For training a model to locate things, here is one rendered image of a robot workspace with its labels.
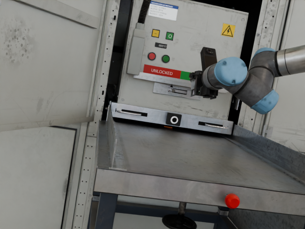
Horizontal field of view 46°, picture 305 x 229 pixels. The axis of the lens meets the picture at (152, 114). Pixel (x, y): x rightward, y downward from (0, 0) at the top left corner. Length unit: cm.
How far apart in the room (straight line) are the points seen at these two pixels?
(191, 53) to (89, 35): 44
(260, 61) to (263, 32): 53
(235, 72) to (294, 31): 73
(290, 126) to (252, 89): 70
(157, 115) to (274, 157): 52
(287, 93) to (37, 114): 102
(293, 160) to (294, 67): 29
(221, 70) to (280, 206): 36
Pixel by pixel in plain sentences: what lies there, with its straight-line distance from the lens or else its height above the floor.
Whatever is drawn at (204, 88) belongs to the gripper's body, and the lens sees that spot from 110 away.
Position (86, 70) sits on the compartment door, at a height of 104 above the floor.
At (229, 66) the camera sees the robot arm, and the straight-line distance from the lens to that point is 94.
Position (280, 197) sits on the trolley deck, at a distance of 92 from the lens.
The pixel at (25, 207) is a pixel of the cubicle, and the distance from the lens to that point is 156.
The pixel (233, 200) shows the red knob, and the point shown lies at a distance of 83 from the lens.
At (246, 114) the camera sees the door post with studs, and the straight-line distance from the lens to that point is 158.
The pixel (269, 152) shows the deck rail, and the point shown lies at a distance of 129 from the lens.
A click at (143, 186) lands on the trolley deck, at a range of 81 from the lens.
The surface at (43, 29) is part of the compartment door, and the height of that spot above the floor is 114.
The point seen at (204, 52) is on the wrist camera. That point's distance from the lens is 116.
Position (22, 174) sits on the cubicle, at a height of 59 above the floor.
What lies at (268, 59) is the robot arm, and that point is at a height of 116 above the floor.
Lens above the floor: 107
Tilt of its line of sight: 6 degrees down
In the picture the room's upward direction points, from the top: 10 degrees clockwise
